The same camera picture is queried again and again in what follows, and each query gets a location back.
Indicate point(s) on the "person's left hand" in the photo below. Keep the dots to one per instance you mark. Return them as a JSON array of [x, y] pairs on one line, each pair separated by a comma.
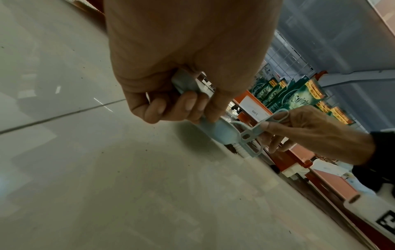
[[185, 48]]

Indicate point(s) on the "stack of dark green pouches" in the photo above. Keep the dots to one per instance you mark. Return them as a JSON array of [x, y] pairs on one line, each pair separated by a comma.
[[296, 97]]

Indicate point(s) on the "person's right hand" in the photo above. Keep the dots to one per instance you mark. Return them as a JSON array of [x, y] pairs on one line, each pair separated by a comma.
[[324, 134]]

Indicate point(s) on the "wrist marker cube band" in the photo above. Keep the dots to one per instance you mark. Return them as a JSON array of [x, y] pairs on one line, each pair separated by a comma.
[[370, 210]]

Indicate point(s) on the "red edged store shelf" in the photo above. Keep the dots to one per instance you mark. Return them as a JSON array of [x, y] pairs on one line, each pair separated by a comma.
[[333, 183]]

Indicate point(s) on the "light blue plastic dustpan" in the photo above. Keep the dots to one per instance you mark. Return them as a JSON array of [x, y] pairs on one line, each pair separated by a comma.
[[220, 131]]

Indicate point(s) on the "light blue brush white bristles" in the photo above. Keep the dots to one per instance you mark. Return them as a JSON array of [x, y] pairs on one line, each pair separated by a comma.
[[251, 144]]

